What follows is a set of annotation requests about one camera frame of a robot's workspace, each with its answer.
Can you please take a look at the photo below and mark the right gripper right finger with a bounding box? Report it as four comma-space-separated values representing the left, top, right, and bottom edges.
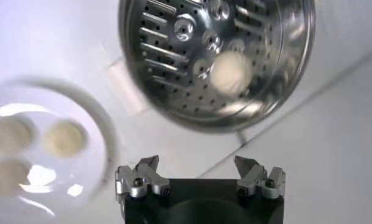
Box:
234, 155, 286, 200

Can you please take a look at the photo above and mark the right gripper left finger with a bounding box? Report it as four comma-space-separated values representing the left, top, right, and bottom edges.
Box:
114, 155, 171, 201

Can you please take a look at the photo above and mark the white steamed baozi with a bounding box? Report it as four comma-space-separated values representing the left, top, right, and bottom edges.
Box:
209, 51, 253, 98
0, 117, 36, 155
44, 119, 88, 158
0, 158, 31, 195

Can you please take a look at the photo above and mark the steel perforated steamer basket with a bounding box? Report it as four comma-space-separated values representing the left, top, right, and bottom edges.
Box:
118, 0, 316, 133

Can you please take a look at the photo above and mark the white round plate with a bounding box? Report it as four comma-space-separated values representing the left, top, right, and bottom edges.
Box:
0, 77, 118, 224

